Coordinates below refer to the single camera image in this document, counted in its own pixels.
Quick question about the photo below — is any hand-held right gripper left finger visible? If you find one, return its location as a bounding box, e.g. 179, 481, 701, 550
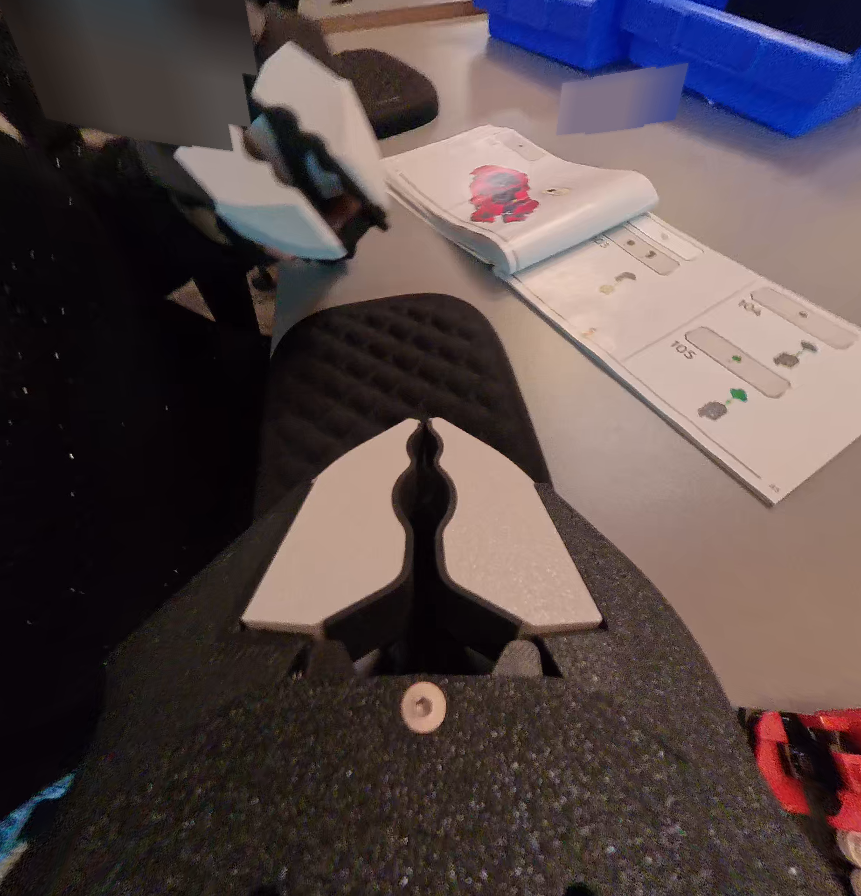
240, 418, 431, 660

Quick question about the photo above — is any black quilted wrist rest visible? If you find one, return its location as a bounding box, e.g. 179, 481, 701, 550
256, 293, 552, 515

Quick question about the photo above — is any red lego car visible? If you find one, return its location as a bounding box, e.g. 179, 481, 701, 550
751, 707, 861, 835

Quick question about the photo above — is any lego instruction booklet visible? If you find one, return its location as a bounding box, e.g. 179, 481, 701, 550
380, 125, 861, 506

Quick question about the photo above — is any large blue storage bin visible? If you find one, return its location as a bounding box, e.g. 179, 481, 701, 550
618, 0, 861, 139

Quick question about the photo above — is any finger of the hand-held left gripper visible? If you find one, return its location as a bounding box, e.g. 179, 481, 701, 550
174, 125, 349, 263
250, 41, 391, 233

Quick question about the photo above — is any blue patterned cloth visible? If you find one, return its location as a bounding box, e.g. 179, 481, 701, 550
0, 771, 76, 870

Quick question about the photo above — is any small blue storage bin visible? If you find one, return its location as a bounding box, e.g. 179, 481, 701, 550
471, 0, 638, 72

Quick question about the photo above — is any black oval pad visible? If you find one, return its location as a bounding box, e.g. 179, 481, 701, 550
329, 48, 440, 141

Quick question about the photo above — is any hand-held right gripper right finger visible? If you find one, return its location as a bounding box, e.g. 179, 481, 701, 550
428, 417, 604, 658

